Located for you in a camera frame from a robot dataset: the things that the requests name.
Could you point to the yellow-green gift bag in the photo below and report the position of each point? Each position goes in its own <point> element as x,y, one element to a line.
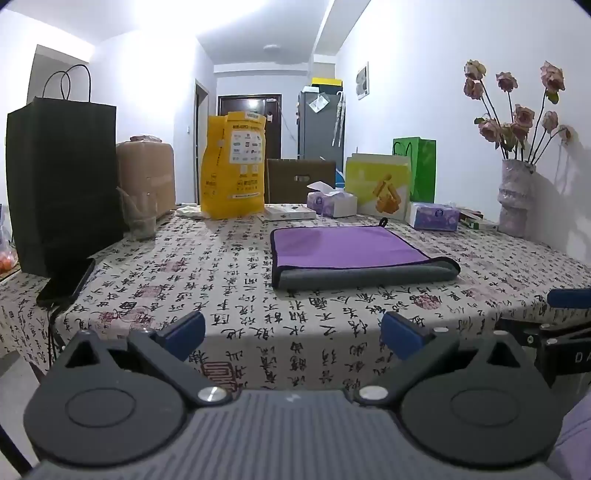
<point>376,184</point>

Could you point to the person's purple clothing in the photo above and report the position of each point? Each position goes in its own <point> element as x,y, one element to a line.
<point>575,443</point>

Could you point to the open purple tissue box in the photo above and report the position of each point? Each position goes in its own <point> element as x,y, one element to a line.
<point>334,201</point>

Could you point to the pink artificial roses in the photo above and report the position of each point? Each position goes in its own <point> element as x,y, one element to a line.
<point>519,122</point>

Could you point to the purple and grey towel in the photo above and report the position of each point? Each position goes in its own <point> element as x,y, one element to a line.
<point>339,251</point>

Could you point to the ceiling lamp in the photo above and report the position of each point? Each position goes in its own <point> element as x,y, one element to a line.
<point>272,47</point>

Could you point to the brown cardboard box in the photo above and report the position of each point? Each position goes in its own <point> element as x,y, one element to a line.
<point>147,175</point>

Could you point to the yellow plastic bag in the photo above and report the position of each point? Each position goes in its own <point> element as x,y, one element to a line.
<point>233,170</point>

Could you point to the closed purple tissue box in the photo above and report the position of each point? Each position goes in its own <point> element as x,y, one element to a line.
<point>434,217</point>

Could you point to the flat white box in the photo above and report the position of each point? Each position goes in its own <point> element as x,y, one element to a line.
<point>291,213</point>

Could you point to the green paper bag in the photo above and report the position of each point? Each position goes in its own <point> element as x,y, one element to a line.
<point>425,166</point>

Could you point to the grey refrigerator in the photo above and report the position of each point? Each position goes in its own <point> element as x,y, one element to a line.
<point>316,134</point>

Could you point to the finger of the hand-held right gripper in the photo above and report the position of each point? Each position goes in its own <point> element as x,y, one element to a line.
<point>570,298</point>
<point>519,330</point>

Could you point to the paper on refrigerator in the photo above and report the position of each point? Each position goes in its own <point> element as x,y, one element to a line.
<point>317,103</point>

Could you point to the black paper bag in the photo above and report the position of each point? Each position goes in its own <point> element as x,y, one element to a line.
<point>60,184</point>

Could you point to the printed calligraphy tablecloth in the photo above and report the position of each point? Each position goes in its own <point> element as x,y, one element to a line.
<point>152,281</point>

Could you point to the white umbrella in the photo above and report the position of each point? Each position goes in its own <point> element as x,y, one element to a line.
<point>339,117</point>

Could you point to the clear glass cup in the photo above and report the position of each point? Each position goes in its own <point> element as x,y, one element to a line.
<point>138,217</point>

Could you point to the wall picture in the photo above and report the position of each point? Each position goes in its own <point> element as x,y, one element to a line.
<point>363,81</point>

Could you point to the small green and white box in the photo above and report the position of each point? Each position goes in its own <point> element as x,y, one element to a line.
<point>480,224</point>

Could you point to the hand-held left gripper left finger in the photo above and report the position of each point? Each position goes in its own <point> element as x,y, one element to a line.
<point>185,330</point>

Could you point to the bag of oranges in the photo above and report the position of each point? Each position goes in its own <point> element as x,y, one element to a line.
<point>7,258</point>

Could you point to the grey textured vase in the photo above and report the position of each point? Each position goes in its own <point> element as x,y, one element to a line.
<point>515,198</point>

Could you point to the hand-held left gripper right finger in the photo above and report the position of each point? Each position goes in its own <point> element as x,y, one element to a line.
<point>400,334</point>

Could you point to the dark wooden door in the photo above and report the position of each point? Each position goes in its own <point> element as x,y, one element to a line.
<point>240,104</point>

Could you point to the black phone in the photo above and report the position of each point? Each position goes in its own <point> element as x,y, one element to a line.
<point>67,284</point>

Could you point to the white cloth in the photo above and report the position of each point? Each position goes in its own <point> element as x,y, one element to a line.
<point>189,212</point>

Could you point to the yellow and black box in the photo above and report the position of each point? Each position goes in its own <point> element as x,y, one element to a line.
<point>328,84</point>

